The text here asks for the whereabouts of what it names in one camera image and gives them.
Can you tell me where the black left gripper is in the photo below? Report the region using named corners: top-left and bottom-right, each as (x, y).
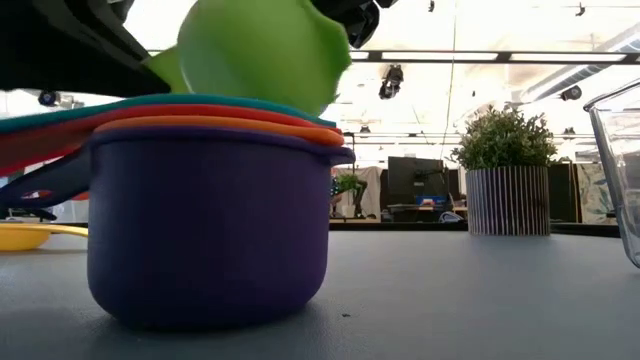
top-left (308, 0), bottom-right (400, 50)

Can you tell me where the green measuring cup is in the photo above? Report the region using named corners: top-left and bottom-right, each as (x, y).
top-left (141, 0), bottom-right (354, 118)

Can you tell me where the teal measuring cup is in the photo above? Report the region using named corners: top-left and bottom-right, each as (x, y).
top-left (0, 93), bottom-right (338, 135)

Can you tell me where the red measuring cup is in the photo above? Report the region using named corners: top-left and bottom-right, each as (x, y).
top-left (0, 103), bottom-right (345, 177)

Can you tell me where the orange measuring cup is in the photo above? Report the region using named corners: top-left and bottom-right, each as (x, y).
top-left (92, 115), bottom-right (347, 149)

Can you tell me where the yellow measuring cup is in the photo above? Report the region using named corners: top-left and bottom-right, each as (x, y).
top-left (0, 221), bottom-right (90, 253)

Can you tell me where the purple measuring cup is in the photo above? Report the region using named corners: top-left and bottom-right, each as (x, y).
top-left (0, 124), bottom-right (357, 332)

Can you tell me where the clear plastic basket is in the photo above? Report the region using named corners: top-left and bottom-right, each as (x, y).
top-left (582, 77), bottom-right (640, 270)

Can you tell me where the small green background plant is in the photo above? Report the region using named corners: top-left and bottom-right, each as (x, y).
top-left (333, 172), bottom-right (370, 220)

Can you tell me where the black computer monitor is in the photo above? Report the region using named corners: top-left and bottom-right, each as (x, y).
top-left (387, 155), bottom-right (447, 207)

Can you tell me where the beige hanging cloth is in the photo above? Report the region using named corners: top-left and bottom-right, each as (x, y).
top-left (333, 166), bottom-right (385, 220)

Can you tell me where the flowering plant in striped pot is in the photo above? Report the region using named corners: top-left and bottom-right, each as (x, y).
top-left (448, 104), bottom-right (560, 237)

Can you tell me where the floral leaf curtain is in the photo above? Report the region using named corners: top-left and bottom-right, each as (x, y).
top-left (576, 162), bottom-right (617, 225)

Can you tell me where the black overhead camera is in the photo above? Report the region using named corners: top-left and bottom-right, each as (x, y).
top-left (378, 63), bottom-right (405, 101)

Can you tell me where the black table frame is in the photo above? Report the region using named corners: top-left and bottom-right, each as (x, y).
top-left (327, 221), bottom-right (621, 238)

